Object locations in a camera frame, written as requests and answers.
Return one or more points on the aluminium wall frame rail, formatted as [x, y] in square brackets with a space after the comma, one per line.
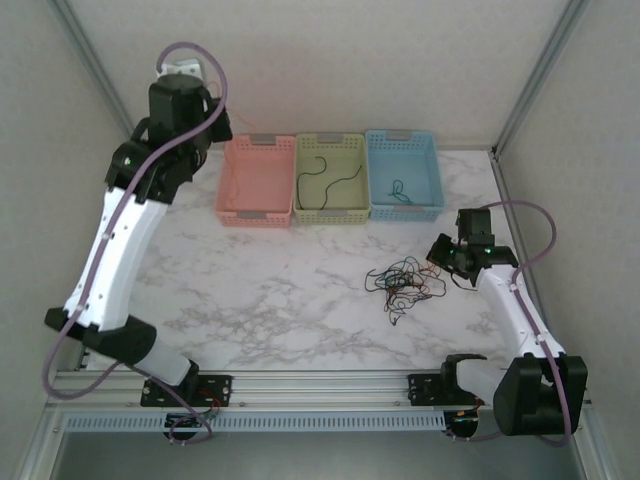
[465, 147]

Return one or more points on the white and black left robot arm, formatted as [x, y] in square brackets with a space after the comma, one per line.
[115, 260]

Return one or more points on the green perforated plastic basket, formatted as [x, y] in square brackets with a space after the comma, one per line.
[345, 200]

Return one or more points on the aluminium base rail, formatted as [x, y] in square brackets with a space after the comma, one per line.
[320, 387]

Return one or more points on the small circuit board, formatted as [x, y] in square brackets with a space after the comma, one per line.
[462, 422]
[187, 422]

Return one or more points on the aluminium frame post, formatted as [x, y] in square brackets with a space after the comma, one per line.
[539, 75]
[101, 75]

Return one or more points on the aluminium side frame rail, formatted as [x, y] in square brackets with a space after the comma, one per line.
[515, 210]

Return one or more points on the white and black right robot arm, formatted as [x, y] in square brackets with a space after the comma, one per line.
[510, 310]

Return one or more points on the blue perforated plastic basket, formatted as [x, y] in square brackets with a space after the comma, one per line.
[420, 170]

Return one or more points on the pink perforated plastic basket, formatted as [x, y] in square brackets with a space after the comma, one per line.
[260, 175]

